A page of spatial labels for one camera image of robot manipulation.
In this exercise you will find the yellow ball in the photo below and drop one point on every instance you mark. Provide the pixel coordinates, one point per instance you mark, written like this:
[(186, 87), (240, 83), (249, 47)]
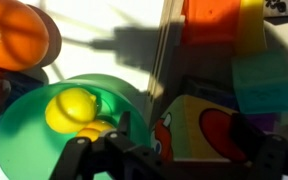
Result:
[(95, 128)]

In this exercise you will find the magenta foam cube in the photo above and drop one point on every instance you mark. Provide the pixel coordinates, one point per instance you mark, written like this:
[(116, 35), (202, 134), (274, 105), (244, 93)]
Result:
[(262, 121)]

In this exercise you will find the dark blue foam cube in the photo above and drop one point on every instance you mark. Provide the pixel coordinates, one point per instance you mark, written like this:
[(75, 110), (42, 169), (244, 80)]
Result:
[(207, 91)]

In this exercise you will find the green foam cube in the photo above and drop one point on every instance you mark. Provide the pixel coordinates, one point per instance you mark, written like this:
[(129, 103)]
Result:
[(264, 83)]

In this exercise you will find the orange ball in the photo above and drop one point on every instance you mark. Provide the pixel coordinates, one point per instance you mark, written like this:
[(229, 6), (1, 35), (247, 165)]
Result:
[(12, 36)]

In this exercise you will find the wooden tray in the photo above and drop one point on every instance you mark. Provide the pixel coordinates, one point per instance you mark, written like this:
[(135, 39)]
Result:
[(200, 63)]

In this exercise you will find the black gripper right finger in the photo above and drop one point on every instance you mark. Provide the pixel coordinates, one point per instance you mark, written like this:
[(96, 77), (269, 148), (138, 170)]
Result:
[(277, 160)]

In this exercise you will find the orange foam cube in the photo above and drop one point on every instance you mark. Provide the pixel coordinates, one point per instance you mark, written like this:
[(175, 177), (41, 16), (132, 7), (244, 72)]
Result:
[(210, 20)]

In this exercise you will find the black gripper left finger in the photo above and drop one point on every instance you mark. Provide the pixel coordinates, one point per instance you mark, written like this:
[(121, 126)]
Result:
[(117, 156)]

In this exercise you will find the green plastic bowl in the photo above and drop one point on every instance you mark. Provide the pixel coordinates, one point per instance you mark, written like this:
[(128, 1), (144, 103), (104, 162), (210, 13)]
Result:
[(24, 143)]

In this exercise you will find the yellow toy lemon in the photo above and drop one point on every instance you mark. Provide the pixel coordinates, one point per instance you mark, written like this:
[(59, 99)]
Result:
[(70, 110)]

